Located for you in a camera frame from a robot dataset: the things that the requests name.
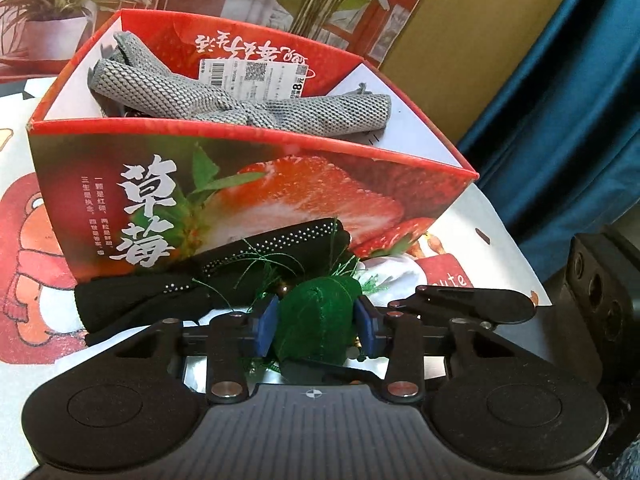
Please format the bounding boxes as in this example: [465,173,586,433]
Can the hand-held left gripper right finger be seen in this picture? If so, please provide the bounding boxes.
[351,295,533,405]

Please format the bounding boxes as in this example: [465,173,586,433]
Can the black studded glove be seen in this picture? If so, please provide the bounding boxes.
[73,217,354,347]

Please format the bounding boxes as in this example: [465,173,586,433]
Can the green artificial leaf sprig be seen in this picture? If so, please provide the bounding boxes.
[190,247,393,377]

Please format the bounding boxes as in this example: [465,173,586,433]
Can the brown board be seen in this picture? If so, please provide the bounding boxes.
[377,0,534,149]

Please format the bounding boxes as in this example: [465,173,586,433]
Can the grey mesh cloth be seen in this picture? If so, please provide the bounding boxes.
[88,31,393,137]

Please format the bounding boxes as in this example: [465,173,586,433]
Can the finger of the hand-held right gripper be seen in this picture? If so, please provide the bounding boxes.
[387,284,540,329]

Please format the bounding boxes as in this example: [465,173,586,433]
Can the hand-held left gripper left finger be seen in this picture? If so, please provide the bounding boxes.
[114,296,279,405]

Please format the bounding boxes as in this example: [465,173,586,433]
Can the blue curtain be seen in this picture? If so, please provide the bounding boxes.
[456,0,640,282]

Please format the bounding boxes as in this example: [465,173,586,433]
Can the red strawberry print box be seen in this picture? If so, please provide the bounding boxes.
[27,8,480,282]

